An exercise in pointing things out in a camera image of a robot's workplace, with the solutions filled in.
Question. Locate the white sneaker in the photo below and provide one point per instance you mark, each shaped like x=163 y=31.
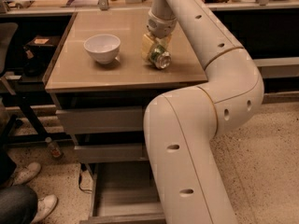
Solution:
x=26 y=173
x=45 y=206

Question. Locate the open bottom grey drawer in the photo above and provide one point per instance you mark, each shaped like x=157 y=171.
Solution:
x=124 y=193

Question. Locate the white sneaker upper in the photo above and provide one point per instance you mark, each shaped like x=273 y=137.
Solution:
x=26 y=173

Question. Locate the white ceramic bowl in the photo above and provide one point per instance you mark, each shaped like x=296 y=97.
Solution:
x=103 y=48

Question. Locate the white sneaker lower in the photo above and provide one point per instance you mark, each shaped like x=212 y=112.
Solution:
x=45 y=206

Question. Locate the black box with label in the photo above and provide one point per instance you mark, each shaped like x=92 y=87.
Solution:
x=42 y=43

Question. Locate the top grey drawer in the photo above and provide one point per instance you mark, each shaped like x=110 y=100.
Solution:
x=101 y=120

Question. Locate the person leg in jeans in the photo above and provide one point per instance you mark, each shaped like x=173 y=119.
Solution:
x=18 y=205

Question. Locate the green soda can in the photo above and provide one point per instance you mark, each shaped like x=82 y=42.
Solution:
x=159 y=57

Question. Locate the small plastic bottle on floor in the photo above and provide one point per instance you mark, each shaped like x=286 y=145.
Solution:
x=54 y=148

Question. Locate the middle grey drawer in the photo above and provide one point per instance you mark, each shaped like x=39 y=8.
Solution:
x=111 y=153

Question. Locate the grey drawer cabinet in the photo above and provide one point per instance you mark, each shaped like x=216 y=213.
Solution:
x=77 y=81

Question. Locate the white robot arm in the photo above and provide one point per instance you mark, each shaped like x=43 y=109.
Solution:
x=179 y=124

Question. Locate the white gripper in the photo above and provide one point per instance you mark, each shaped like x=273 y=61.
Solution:
x=162 y=26

